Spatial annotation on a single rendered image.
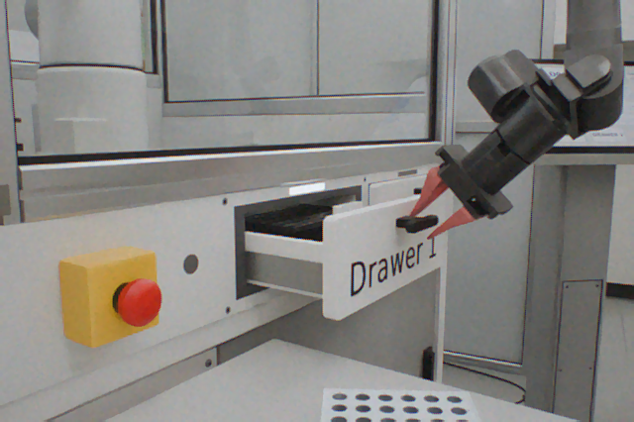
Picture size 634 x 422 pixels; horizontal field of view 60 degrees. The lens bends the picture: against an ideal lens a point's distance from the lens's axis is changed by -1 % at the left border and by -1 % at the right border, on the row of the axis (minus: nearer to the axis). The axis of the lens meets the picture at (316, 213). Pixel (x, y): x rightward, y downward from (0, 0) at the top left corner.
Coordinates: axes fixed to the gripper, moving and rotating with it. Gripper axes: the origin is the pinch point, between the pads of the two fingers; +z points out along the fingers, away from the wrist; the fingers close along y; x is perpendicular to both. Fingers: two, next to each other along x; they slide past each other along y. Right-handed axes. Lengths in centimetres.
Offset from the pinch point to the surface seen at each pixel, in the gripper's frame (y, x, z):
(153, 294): 4.4, 35.5, 7.7
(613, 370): -69, -188, 56
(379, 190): 11.2, -14.3, 8.9
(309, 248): 3.7, 15.7, 5.7
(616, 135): 0, -86, -16
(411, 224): -0.2, 6.7, -1.5
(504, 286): -15, -162, 60
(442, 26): 35, -44, -10
